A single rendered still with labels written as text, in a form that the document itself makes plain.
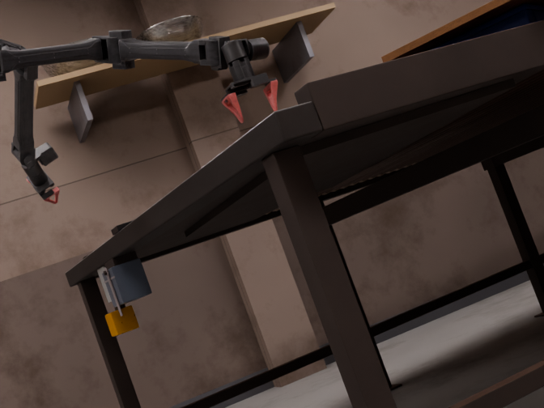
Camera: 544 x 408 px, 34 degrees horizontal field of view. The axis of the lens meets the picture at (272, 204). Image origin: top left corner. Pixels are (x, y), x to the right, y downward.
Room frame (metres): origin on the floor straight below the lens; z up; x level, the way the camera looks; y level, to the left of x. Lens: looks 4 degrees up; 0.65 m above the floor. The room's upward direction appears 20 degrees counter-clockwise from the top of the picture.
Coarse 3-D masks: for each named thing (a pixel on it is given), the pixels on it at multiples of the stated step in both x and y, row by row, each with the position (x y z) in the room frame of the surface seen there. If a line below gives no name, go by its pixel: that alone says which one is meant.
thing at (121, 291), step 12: (132, 252) 2.83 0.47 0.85; (108, 264) 2.86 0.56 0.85; (120, 264) 2.81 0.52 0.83; (132, 264) 2.82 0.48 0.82; (108, 276) 2.83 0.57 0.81; (120, 276) 2.80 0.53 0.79; (132, 276) 2.81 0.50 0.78; (144, 276) 2.83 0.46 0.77; (108, 288) 2.89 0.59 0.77; (120, 288) 2.79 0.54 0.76; (132, 288) 2.81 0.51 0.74; (144, 288) 2.82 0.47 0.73; (120, 300) 2.82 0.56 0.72; (132, 300) 2.88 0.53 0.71; (120, 312) 2.84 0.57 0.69
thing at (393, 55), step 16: (496, 0) 1.95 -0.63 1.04; (512, 0) 1.94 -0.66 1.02; (528, 0) 2.01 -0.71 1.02; (464, 16) 2.00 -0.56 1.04; (480, 16) 1.99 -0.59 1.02; (496, 16) 2.06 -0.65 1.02; (432, 32) 2.05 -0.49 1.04; (448, 32) 2.05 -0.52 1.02; (464, 32) 2.12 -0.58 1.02; (400, 48) 2.10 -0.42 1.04; (416, 48) 2.09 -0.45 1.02; (432, 48) 2.17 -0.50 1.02
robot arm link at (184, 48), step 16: (112, 32) 2.49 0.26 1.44; (128, 32) 2.48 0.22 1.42; (128, 48) 2.45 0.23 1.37; (144, 48) 2.42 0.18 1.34; (160, 48) 2.38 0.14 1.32; (176, 48) 2.35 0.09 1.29; (192, 48) 2.31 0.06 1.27; (208, 48) 2.28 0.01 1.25; (128, 64) 2.50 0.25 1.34; (208, 64) 2.29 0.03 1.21
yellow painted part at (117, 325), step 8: (112, 312) 2.98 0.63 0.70; (128, 312) 3.00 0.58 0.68; (112, 320) 2.98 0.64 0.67; (120, 320) 2.98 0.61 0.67; (128, 320) 2.99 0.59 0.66; (136, 320) 3.01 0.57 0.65; (112, 328) 3.01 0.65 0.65; (120, 328) 2.98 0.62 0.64; (128, 328) 2.99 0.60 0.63; (136, 328) 3.00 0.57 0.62; (112, 336) 3.05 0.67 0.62
